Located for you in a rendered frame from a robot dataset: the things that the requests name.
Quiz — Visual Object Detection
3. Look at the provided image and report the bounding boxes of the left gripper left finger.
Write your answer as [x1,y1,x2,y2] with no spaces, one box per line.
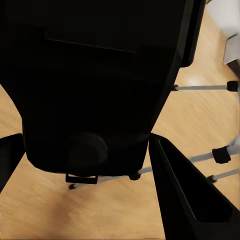
[0,133,26,193]

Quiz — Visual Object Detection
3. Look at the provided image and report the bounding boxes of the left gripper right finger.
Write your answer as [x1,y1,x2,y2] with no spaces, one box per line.
[148,133,240,240]

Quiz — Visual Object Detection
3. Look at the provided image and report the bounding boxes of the camera tripod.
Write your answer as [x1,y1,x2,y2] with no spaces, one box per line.
[69,80,240,190]

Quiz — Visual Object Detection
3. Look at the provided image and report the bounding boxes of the digital camera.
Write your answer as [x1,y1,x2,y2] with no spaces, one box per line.
[0,0,207,185]

